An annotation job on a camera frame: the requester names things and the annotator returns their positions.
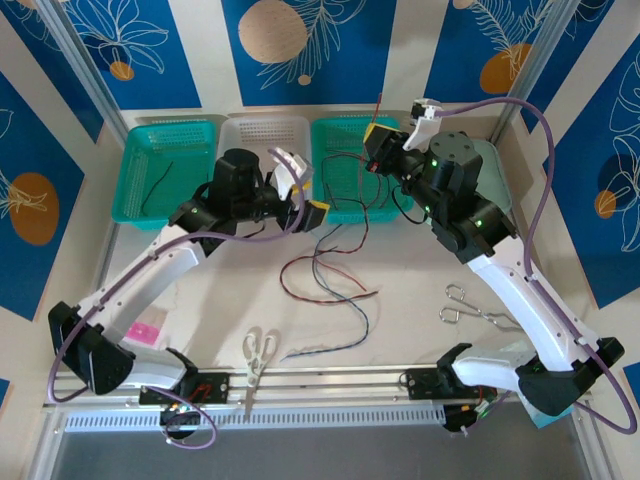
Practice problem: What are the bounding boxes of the red and black twisted wire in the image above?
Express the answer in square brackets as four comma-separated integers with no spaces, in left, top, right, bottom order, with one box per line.
[321,147,396,211]
[312,92,386,256]
[279,252,384,304]

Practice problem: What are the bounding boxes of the blue wire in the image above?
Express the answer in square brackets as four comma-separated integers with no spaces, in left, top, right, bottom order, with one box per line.
[278,249,372,362]

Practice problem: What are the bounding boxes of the teal plastic basket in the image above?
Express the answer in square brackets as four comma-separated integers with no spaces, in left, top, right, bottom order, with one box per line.
[309,118,416,226]
[110,122,220,232]

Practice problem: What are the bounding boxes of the clear white plastic basket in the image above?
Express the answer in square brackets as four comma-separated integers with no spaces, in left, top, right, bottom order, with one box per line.
[212,115,312,221]

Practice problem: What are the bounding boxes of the pink sticky note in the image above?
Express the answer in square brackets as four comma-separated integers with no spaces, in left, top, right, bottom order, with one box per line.
[124,312,169,351]

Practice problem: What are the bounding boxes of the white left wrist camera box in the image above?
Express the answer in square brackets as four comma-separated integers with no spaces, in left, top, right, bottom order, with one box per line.
[269,147,315,202]

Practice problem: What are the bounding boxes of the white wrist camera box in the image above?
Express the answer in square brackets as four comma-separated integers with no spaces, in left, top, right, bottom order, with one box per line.
[269,147,315,202]
[402,98,444,152]

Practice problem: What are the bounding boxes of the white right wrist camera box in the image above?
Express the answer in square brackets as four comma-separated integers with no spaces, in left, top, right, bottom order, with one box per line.
[402,98,444,152]

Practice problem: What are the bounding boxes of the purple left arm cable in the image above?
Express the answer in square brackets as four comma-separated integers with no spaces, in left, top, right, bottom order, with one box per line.
[48,147,306,450]

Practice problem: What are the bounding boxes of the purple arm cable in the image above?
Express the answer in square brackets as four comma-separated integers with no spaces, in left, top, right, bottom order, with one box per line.
[48,147,306,450]
[438,97,640,435]

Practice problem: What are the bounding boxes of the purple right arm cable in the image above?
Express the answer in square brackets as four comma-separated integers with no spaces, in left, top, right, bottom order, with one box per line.
[438,97,640,435]

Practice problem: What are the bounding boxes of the metal wire tongs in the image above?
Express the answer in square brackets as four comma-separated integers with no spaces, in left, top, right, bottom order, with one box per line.
[438,283,516,331]

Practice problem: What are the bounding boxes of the white handled scissors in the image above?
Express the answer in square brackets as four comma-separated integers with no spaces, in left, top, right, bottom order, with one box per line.
[242,325,280,420]

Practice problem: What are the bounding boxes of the aluminium frame post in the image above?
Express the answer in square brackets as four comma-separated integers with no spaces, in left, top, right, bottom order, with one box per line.
[37,0,129,144]
[492,0,581,144]

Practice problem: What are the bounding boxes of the aluminium profile rail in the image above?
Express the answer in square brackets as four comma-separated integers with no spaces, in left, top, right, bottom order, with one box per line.
[42,367,594,411]

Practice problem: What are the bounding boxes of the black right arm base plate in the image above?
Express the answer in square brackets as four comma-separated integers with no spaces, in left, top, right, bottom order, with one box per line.
[399,367,499,401]

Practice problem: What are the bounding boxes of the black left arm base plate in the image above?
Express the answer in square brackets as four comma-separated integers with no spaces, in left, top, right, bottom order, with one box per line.
[138,369,232,406]

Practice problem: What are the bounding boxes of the slotted grey cable duct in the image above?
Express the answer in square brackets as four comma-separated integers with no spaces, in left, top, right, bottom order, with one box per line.
[63,405,447,434]

